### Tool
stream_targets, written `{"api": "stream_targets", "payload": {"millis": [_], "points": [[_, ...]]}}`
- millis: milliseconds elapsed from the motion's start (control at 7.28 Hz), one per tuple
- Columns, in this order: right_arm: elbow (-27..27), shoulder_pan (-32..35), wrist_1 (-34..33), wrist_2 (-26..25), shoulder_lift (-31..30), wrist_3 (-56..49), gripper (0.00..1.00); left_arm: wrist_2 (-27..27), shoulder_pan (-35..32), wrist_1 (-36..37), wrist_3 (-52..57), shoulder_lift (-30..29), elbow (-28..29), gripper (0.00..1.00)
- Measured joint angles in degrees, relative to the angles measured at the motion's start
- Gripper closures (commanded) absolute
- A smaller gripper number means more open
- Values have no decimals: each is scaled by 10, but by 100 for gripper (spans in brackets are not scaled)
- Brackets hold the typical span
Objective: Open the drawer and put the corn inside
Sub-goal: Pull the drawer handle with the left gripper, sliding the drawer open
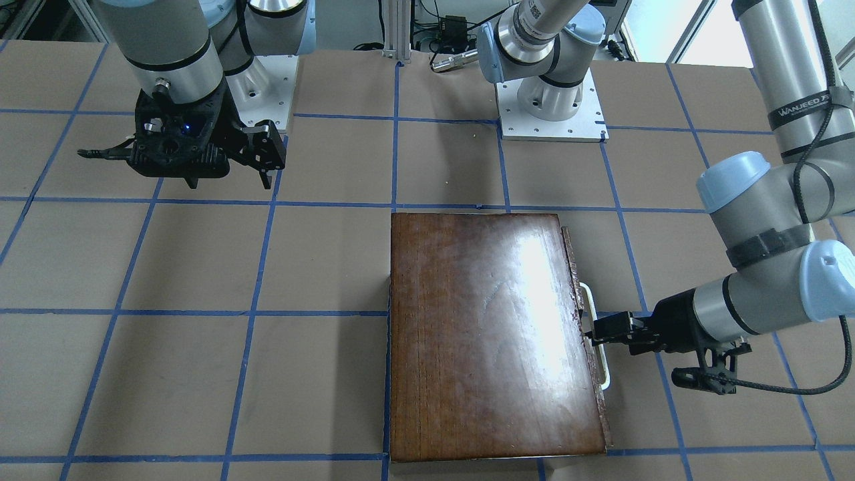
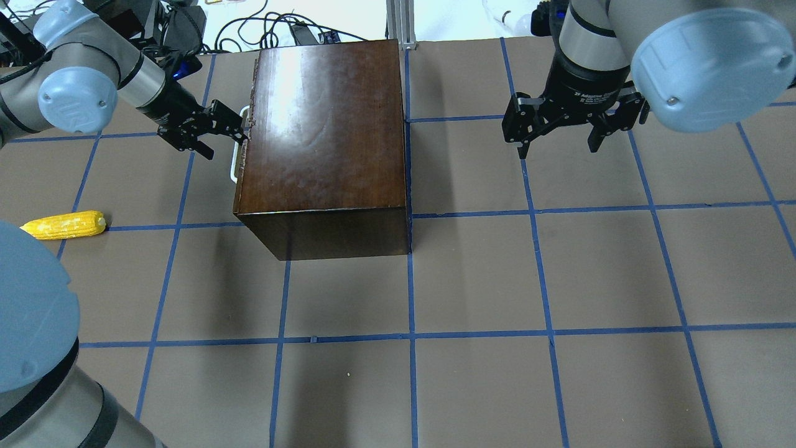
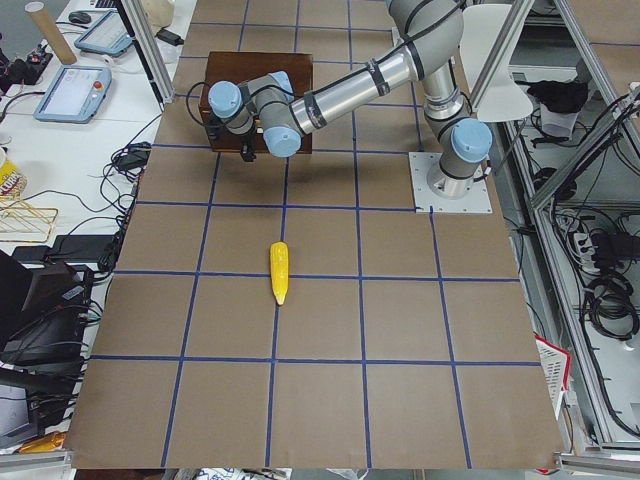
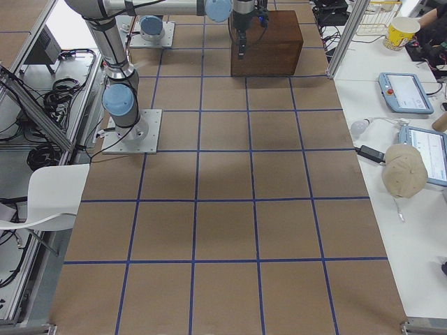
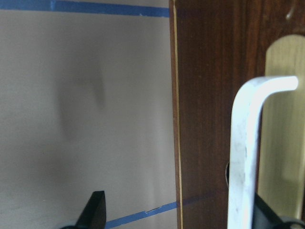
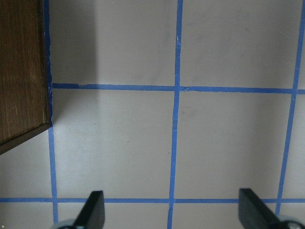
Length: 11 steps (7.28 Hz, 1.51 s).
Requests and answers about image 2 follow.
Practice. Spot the dark brown wooden cabinet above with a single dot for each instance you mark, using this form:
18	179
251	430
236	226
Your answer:
323	173

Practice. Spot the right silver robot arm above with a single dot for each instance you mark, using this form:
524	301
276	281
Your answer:
695	65

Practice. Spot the aluminium frame post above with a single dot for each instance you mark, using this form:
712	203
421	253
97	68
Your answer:
400	23

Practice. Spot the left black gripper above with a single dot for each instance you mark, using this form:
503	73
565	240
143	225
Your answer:
165	104

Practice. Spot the yellow corn cob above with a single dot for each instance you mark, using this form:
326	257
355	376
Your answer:
67	226

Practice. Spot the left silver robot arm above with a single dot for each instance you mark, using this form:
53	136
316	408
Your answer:
47	399

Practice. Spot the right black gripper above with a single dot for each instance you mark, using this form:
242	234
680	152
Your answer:
582	88

